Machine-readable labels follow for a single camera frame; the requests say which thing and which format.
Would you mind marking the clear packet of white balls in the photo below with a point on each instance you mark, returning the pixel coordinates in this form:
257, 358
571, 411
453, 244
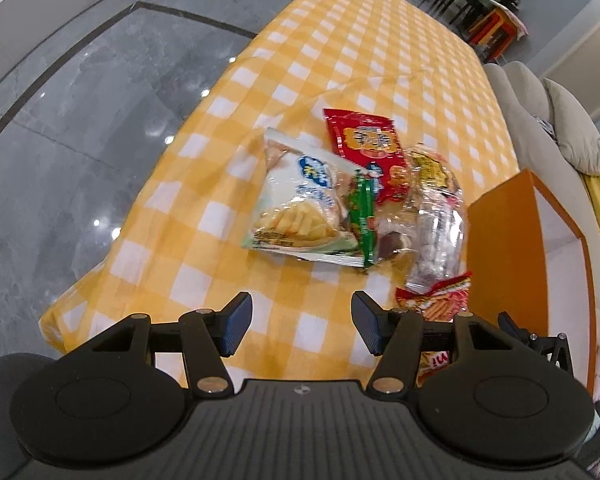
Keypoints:
432, 250

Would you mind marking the red striped snack packet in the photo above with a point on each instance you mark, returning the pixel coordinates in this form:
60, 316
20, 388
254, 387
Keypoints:
440, 297

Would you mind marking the orange stool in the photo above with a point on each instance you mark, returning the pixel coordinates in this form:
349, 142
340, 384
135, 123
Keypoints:
497, 27

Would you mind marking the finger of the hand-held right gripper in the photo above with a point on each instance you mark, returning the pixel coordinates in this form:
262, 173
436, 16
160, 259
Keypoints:
550, 342

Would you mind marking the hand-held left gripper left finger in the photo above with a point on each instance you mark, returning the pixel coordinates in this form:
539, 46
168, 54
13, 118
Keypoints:
237, 322

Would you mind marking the beige cushion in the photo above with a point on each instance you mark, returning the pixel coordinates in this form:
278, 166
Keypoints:
575, 130

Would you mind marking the green stick snack packet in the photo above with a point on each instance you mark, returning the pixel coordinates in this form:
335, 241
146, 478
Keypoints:
364, 210

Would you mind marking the clear pastry packet yellow label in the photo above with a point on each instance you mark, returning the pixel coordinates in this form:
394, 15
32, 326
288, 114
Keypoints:
432, 172

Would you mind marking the yellow checked tablecloth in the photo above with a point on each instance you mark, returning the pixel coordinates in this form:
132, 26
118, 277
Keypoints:
330, 60

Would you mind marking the beige sofa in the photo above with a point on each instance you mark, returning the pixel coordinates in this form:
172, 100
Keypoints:
525, 110

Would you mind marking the white chips packet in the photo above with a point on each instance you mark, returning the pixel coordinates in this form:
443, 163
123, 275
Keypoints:
290, 200

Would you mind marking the orange cardboard box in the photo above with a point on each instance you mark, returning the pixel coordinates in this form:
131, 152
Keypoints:
500, 250

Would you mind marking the white stone ledge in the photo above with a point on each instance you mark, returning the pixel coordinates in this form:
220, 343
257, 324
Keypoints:
40, 15

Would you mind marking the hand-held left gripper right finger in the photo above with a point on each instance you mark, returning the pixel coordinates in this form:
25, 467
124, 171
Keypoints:
367, 322

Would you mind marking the red cartoon snack packet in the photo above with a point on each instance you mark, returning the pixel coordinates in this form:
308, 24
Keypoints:
365, 140

